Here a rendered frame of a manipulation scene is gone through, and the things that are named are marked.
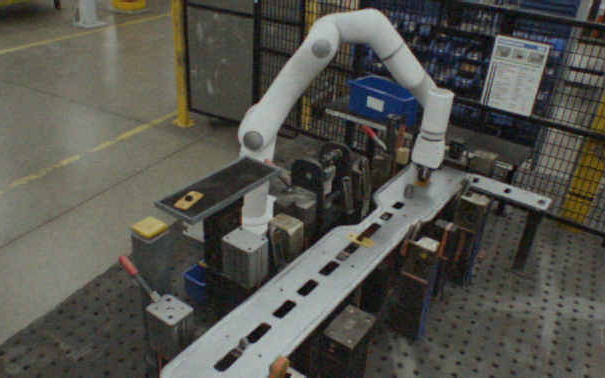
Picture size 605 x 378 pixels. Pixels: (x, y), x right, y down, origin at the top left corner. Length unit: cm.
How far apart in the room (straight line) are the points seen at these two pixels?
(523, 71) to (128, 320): 172
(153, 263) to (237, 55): 309
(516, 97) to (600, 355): 103
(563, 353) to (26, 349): 161
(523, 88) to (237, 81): 260
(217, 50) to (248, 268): 320
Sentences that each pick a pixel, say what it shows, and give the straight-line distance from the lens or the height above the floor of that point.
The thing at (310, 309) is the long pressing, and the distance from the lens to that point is 132.
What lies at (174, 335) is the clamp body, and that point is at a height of 103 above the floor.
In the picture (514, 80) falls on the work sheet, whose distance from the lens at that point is 231.
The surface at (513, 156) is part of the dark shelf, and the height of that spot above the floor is 103.
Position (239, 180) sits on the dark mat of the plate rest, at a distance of 151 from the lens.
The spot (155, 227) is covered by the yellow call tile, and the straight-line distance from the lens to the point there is 133.
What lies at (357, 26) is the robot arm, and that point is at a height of 154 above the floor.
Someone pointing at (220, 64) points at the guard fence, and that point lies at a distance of 440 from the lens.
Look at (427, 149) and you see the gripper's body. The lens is 186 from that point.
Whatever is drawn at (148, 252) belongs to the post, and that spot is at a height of 111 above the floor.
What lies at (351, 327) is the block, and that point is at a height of 103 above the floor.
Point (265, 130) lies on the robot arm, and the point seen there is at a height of 118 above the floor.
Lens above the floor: 189
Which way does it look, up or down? 30 degrees down
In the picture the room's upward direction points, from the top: 4 degrees clockwise
